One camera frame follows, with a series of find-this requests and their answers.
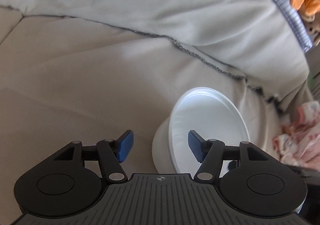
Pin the purple striped cloth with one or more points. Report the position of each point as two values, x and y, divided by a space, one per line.
292 17

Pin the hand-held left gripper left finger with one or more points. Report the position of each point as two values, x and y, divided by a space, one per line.
125 146

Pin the beige covered sofa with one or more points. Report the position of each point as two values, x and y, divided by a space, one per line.
75 65

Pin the pink floral blanket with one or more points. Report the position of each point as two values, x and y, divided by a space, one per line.
300 135

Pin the brown plush bunny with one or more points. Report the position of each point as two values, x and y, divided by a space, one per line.
314 30

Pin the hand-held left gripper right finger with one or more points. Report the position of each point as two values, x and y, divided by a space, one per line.
196 146

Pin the white paper bowl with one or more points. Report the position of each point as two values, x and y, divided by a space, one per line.
207 120

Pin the green object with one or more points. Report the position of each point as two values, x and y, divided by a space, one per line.
311 80

